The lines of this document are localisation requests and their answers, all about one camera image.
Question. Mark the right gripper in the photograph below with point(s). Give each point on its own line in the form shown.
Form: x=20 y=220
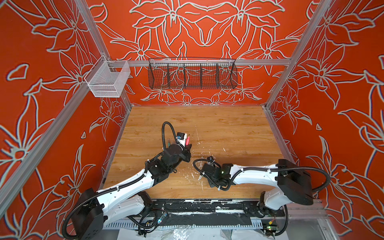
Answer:
x=208 y=169

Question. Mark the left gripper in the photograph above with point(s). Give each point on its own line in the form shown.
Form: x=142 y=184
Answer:
x=184 y=154

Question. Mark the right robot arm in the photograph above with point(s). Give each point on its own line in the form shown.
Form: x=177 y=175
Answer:
x=291 y=183

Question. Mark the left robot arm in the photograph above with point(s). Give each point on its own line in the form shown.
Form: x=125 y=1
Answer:
x=128 y=199

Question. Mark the clear plastic bin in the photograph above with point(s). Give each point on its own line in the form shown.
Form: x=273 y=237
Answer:
x=105 y=82

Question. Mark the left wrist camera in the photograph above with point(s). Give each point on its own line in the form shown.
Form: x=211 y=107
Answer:
x=181 y=138

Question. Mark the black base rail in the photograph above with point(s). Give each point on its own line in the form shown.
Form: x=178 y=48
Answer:
x=247 y=207

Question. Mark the black wire basket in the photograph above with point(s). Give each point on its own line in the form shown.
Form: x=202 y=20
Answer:
x=192 y=74

